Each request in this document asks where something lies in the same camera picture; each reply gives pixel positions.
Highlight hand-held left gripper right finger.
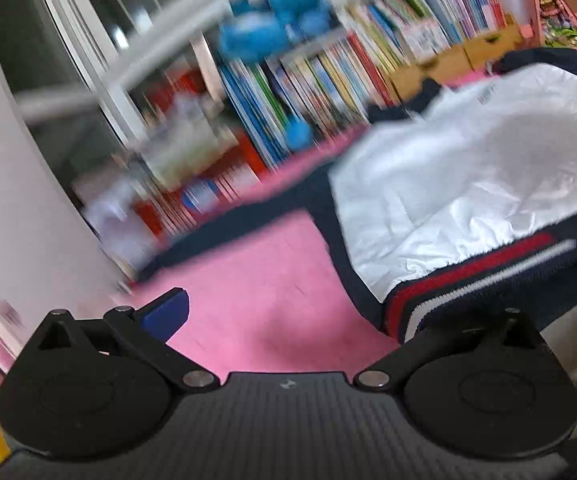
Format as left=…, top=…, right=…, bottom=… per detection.
left=353, top=307, right=552, bottom=392

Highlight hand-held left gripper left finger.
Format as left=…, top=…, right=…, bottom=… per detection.
left=21, top=287, right=222, bottom=394

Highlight white and navy jacket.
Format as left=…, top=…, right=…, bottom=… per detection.
left=138, top=47, right=577, bottom=347

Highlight loose white paper sheets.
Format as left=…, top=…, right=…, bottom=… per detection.
left=82, top=180, right=160, bottom=272

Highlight pink rabbit-print blanket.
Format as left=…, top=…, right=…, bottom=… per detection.
left=133, top=42, right=577, bottom=377

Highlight red plastic crate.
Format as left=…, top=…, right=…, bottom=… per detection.
left=133, top=145, right=270, bottom=242

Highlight stack of worn paper books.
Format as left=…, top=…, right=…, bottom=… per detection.
left=138, top=90, right=240, bottom=187

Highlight blue plush ball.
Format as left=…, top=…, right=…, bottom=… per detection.
left=285, top=119, right=315, bottom=152

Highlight row of tall blue books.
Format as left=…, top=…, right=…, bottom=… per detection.
left=217, top=35, right=405, bottom=172

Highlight white framed window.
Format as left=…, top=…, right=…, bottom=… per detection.
left=0, top=0, right=250, bottom=172

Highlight large blue plush toy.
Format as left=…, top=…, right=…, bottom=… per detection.
left=217, top=10, right=297, bottom=64

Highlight wooden drawer organizer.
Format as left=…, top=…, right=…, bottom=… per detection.
left=390, top=25, right=535, bottom=102

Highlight small blue plush toy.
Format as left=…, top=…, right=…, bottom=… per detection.
left=288, top=4, right=335, bottom=42

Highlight row of pastel spine books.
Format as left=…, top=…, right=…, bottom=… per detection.
left=349, top=0, right=515, bottom=67

